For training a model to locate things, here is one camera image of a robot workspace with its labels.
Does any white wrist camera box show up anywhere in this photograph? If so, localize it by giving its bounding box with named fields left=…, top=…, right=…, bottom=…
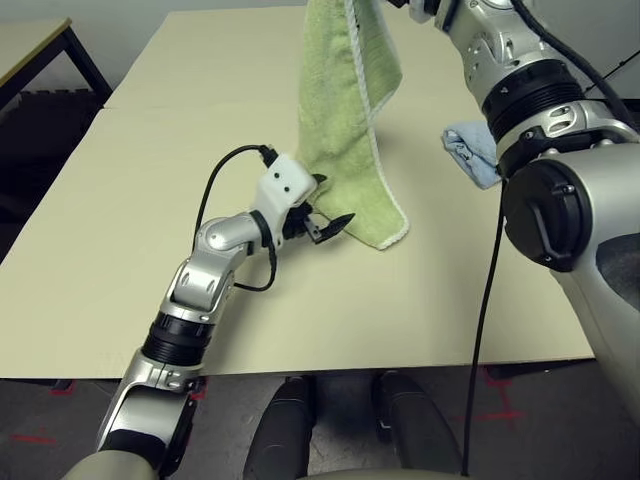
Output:
left=407, top=0, right=444, bottom=24
left=252, top=153, right=319, bottom=249

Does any red tape cross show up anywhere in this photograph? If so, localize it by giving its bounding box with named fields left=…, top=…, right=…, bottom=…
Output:
left=452, top=379, right=526, bottom=432

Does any side table with black frame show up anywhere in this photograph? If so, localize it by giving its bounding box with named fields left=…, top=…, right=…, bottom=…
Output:
left=0, top=18, right=114, bottom=101

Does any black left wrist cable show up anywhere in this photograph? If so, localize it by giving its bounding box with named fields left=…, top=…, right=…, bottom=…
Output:
left=193, top=143, right=279, bottom=294

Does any grey robot leg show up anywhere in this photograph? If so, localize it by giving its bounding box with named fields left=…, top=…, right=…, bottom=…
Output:
left=372, top=369, right=464, bottom=476
left=244, top=374, right=316, bottom=479

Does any folded light blue towel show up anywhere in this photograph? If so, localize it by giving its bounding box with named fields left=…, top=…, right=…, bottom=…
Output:
left=440, top=121, right=503, bottom=190

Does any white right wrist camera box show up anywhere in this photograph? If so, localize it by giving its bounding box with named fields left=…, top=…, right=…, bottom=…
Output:
left=407, top=0, right=444, bottom=24

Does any grey robot right leg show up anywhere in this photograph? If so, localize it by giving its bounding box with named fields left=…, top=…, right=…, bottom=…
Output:
left=372, top=369, right=464, bottom=476

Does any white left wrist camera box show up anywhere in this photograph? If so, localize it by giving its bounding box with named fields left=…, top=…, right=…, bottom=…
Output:
left=252, top=153, right=319, bottom=249

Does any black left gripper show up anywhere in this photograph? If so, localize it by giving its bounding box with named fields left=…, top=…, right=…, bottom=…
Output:
left=282, top=172, right=357, bottom=246

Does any green towel with white trim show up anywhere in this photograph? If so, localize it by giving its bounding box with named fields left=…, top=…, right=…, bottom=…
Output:
left=298, top=0, right=411, bottom=253

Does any grey robot left leg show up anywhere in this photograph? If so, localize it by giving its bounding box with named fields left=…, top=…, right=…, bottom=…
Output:
left=244, top=374, right=316, bottom=479

